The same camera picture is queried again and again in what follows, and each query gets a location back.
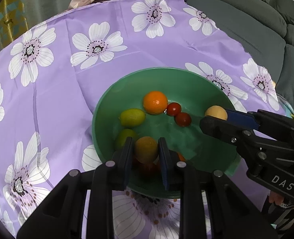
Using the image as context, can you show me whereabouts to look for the small orange fruit hidden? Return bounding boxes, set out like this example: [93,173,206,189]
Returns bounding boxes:
[177,152,186,162]

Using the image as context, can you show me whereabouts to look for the yellow patterned curtain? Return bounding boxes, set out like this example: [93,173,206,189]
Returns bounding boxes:
[0,0,28,48]

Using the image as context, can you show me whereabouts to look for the green lime upper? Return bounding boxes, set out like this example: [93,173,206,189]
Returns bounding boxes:
[119,108,146,128]

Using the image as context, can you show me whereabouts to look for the grey sofa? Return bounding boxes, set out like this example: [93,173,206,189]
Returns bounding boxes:
[187,0,294,116]

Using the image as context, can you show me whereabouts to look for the green lime lower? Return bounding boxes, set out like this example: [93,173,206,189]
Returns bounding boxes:
[115,128,138,151]

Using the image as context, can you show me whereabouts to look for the large orange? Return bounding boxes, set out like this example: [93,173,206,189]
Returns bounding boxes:
[143,91,168,115]

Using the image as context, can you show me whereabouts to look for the green lime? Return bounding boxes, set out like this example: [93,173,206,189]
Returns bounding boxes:
[119,108,146,128]
[115,128,138,151]

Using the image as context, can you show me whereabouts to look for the red cherry tomato lower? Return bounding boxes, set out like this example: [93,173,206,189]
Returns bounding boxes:
[174,112,192,127]

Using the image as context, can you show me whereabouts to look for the red cherry tomato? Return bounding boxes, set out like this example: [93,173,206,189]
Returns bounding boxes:
[166,102,182,117]
[174,112,192,127]

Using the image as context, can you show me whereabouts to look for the purple floral tablecloth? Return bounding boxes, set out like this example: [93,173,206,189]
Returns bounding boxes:
[0,0,284,236]

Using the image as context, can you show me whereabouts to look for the pale yellow round fruit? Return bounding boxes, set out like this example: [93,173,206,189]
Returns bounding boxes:
[205,105,228,120]

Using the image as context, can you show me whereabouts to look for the red cherry tomato upper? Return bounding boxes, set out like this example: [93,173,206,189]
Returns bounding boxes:
[166,102,182,117]

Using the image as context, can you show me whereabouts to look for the orange fruit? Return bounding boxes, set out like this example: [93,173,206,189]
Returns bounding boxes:
[135,136,158,164]

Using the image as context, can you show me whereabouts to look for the green plastic bowl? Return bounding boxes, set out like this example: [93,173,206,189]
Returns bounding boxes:
[91,67,240,200]

